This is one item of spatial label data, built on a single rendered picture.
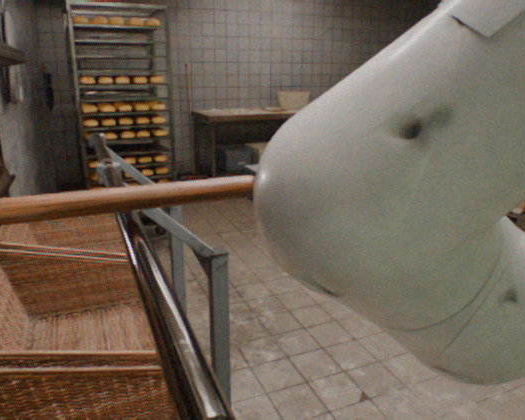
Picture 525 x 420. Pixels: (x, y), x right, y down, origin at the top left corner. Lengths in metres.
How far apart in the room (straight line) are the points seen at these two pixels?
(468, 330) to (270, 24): 5.85
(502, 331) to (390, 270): 0.09
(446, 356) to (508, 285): 0.06
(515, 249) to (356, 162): 0.12
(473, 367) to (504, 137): 0.15
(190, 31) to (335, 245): 5.53
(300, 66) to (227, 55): 1.04
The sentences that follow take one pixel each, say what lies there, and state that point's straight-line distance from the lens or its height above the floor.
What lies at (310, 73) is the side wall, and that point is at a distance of 6.28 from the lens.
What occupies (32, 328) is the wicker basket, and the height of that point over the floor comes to 0.59.
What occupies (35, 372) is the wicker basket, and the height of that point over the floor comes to 0.81.
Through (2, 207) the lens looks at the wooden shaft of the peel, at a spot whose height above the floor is 1.20.
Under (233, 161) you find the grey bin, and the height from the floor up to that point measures 0.34.
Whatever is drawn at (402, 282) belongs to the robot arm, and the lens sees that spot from 0.21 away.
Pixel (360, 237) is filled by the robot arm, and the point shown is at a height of 1.28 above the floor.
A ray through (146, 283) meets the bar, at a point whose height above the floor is 1.17.
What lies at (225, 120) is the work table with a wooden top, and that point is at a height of 0.84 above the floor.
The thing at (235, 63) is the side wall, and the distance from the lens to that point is 5.83.
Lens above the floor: 1.34
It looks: 17 degrees down
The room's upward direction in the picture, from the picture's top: straight up
